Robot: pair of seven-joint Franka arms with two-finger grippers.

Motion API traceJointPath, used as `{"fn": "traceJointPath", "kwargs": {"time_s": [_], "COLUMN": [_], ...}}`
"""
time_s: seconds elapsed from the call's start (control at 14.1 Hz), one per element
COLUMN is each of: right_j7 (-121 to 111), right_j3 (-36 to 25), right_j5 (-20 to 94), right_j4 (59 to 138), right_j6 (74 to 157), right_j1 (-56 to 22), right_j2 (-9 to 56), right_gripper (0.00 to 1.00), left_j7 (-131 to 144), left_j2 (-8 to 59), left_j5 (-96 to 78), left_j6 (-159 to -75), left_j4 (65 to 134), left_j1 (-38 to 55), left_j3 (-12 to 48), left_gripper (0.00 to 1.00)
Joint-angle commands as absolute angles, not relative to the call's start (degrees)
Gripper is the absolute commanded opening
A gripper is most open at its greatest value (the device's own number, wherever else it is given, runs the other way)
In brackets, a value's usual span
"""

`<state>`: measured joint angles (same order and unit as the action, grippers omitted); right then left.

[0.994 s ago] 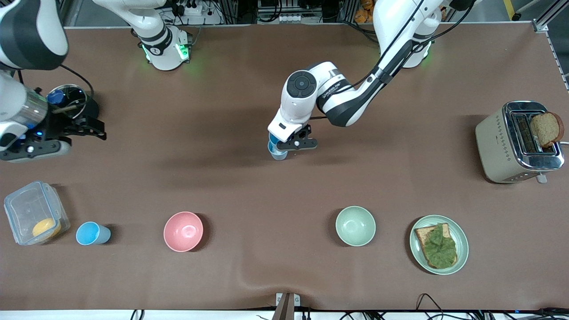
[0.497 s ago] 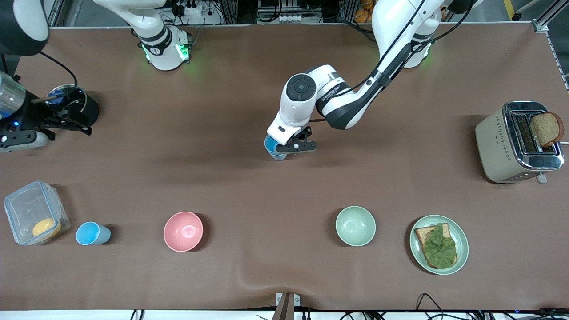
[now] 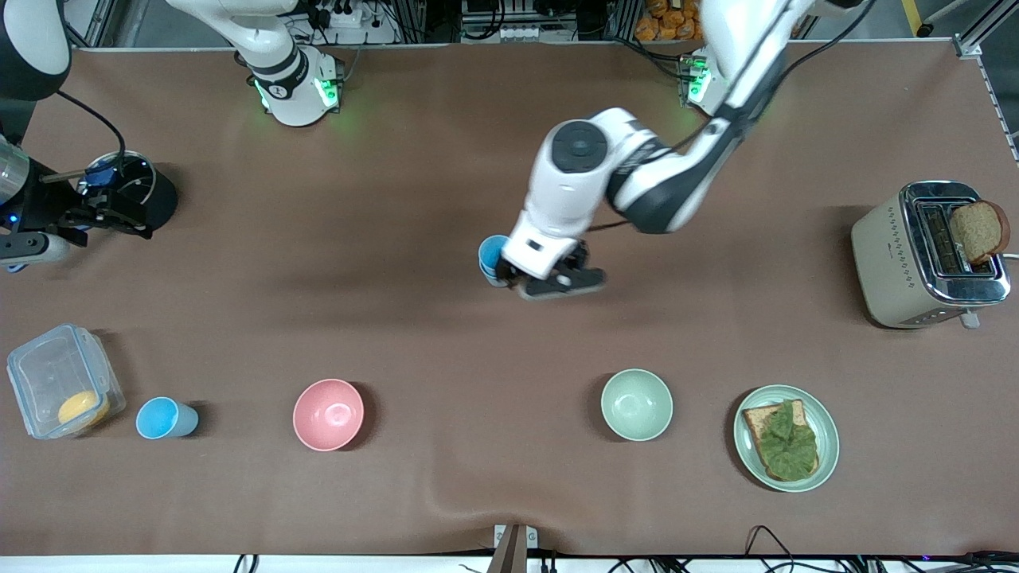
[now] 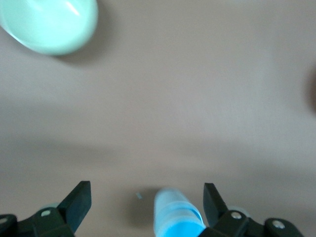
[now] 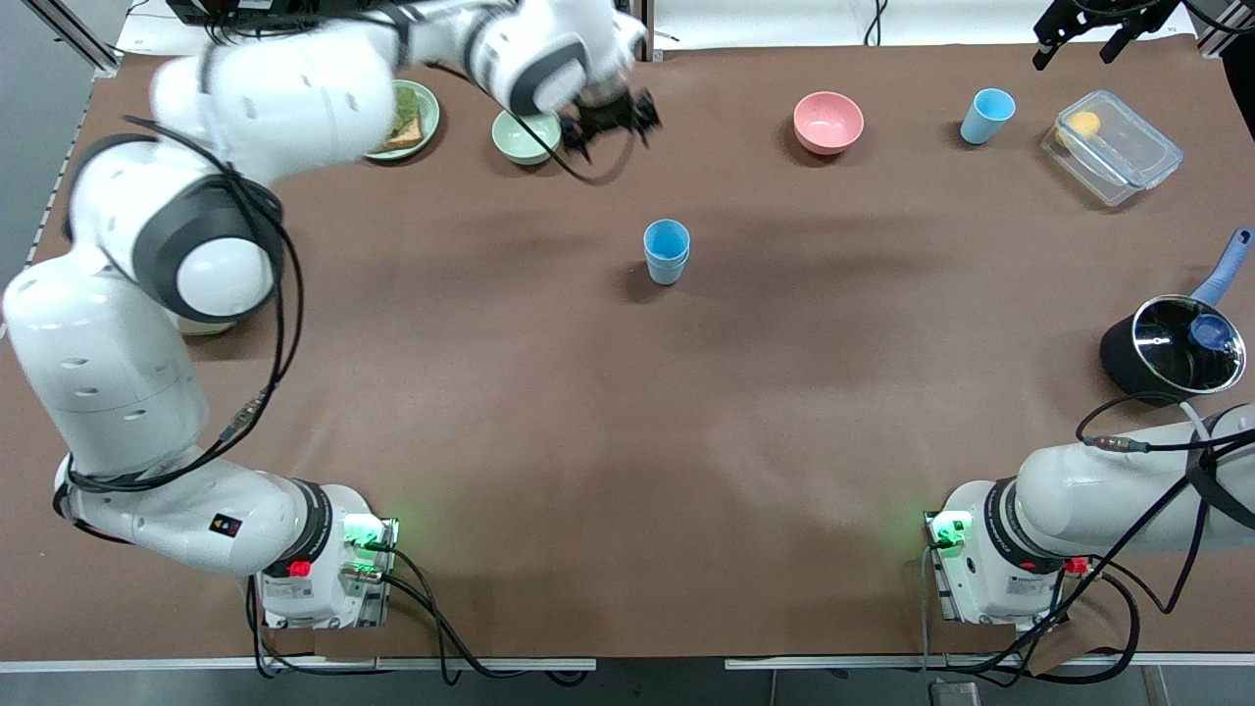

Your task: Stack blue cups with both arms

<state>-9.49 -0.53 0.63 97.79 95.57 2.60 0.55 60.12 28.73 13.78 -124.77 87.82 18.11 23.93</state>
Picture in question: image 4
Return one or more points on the light blue cup with paper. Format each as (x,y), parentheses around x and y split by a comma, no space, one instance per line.
(170,196)

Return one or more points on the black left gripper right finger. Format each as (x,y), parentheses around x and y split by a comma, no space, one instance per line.
(217,209)

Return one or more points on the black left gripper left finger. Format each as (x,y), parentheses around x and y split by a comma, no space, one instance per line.
(74,209)

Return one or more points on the tiny blue chip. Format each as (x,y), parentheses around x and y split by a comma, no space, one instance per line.
(139,195)

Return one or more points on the bright blue cup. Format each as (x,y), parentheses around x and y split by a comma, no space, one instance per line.
(180,222)

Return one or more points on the pale green bowl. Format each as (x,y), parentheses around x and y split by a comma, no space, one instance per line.
(51,24)

